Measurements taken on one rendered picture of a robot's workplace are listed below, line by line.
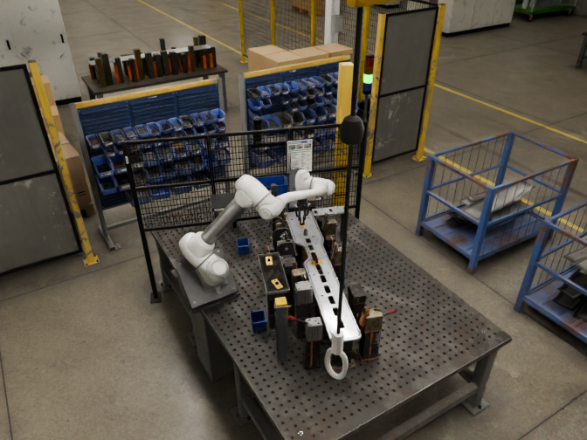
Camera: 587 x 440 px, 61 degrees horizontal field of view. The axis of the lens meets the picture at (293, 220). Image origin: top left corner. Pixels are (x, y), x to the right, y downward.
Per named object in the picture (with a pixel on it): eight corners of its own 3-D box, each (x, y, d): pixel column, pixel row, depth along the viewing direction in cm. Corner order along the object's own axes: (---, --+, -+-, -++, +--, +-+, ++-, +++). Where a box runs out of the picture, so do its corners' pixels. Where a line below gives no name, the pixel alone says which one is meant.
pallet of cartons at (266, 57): (316, 124, 792) (319, 36, 718) (348, 141, 736) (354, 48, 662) (251, 141, 738) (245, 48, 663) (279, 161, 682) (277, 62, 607)
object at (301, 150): (313, 172, 413) (314, 137, 396) (286, 175, 409) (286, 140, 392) (312, 170, 414) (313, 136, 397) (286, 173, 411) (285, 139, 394)
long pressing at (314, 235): (368, 338, 279) (368, 336, 278) (328, 344, 275) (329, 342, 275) (311, 210, 392) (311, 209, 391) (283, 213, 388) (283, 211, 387)
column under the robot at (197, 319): (211, 381, 375) (203, 319, 338) (196, 354, 396) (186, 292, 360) (248, 365, 388) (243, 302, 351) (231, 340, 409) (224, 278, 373)
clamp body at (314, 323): (323, 369, 297) (325, 326, 277) (305, 372, 295) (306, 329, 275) (319, 356, 305) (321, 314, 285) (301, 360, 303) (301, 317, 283)
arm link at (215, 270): (213, 292, 336) (220, 285, 317) (194, 272, 336) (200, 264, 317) (230, 275, 344) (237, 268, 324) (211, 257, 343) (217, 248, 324)
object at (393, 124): (365, 178, 641) (380, 14, 531) (359, 174, 651) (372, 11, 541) (425, 159, 686) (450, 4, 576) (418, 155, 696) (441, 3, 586)
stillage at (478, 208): (492, 204, 586) (511, 129, 534) (551, 238, 528) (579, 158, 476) (415, 233, 537) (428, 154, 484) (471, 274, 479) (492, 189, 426)
